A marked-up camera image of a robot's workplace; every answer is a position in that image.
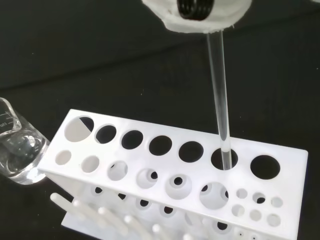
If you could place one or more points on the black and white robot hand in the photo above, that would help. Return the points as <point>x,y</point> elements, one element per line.
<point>225,15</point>

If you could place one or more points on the black bench cloth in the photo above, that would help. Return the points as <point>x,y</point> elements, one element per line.
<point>100,50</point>

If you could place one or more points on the white test tube rack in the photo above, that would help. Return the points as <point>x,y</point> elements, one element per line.
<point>175,162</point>

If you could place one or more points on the clear glass beaker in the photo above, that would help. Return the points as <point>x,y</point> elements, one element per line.
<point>22,160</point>

